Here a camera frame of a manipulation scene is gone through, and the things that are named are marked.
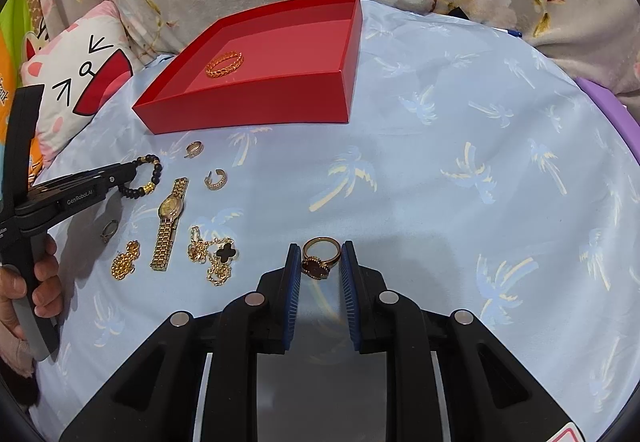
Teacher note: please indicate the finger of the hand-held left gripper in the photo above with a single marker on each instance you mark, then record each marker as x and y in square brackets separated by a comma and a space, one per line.
[75, 202]

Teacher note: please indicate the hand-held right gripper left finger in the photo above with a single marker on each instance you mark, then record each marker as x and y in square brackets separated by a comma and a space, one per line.
[292, 282]

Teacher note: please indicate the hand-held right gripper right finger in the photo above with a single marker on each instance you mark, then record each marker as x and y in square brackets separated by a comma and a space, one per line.
[348, 287]

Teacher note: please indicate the gold wrist watch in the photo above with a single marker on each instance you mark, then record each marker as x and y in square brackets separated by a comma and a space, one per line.
[171, 208]

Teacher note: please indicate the red cardboard box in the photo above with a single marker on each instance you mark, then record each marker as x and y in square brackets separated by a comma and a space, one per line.
[280, 91]

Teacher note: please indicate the person's left hand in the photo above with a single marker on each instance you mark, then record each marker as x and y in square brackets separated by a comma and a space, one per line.
[47, 282]

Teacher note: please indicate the cartoon cat pillow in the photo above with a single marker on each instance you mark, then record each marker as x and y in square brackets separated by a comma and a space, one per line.
[75, 61]

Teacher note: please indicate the green and orange printed bag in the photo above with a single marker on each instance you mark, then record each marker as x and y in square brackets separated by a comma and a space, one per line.
[10, 46]

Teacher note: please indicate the blue and white pen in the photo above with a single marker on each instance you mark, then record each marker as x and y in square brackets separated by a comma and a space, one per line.
[507, 31]

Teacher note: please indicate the purple plastic object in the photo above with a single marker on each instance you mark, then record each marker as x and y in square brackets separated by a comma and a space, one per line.
[610, 101]

